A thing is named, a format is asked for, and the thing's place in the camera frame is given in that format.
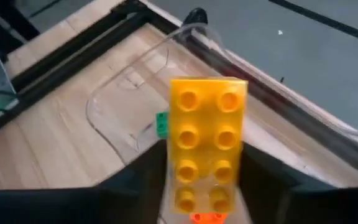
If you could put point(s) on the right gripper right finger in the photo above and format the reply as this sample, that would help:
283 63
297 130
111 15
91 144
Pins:
291 205

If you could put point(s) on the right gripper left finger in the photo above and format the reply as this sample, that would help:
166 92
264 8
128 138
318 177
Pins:
73 208

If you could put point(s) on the orange eight-stud block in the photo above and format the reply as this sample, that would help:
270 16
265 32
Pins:
208 218

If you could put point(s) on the yellow eight-stud block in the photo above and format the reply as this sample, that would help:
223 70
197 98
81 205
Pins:
208 140

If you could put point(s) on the small green square block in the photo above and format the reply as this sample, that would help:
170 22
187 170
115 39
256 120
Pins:
162 124

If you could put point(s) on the clear plastic bin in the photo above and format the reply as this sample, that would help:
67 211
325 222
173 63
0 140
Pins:
120 102

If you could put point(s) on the black aluminium table frame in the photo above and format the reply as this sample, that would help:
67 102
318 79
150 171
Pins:
73 57

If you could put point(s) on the black frame knob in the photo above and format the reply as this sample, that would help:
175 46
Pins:
196 15

